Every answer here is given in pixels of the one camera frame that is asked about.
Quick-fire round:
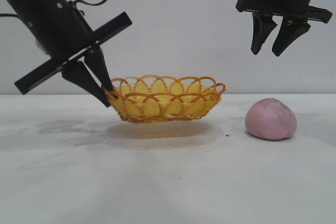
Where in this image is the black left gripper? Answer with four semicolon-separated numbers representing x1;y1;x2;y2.
14;0;133;108

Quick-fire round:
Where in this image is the yellow woven basket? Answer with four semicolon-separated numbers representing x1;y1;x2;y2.
103;74;227;125

